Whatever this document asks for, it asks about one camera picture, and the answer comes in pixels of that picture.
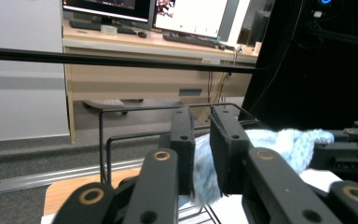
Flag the black computer case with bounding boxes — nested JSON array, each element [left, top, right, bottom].
[[249, 9, 272, 49]]

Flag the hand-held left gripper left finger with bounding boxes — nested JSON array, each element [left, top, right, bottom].
[[158, 106, 197, 197]]

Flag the cables under desk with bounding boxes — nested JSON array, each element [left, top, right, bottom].
[[206, 70, 233, 105]]

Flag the black keyboard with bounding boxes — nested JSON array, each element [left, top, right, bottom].
[[162, 31, 220, 49], [68, 20, 138, 35]]

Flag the black curtain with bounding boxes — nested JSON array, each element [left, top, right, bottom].
[[238, 0, 358, 133]]

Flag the blue knitted cloth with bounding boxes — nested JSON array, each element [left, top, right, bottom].
[[192, 128, 336, 207]]

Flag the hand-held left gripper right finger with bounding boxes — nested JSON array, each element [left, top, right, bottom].
[[209, 105, 254, 198]]

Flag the black horizontal frame bar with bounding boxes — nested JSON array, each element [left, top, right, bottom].
[[0, 46, 263, 75]]

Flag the aluminium floor rail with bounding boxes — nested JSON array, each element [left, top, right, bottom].
[[0, 158, 145, 198]]

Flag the bright screen computer monitor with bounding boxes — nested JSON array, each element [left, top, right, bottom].
[[152, 0, 252, 43]]

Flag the small white box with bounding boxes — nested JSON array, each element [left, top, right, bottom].
[[100, 23, 118, 35]]

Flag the black wire rack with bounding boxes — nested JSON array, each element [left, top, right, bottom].
[[98, 102, 275, 224]]

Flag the wooden office desk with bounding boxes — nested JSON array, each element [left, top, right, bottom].
[[61, 18, 263, 145]]

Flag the grey desk label plate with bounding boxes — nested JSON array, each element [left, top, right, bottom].
[[178, 88, 203, 98]]

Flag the white cabinet panel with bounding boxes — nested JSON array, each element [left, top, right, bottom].
[[0, 0, 71, 144]]

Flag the office chair base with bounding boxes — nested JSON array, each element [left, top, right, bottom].
[[83, 98, 145, 116]]

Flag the white foam board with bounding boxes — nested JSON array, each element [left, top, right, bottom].
[[40, 167, 345, 224]]

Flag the dark screen computer monitor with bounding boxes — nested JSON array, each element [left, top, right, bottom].
[[61, 0, 157, 24]]

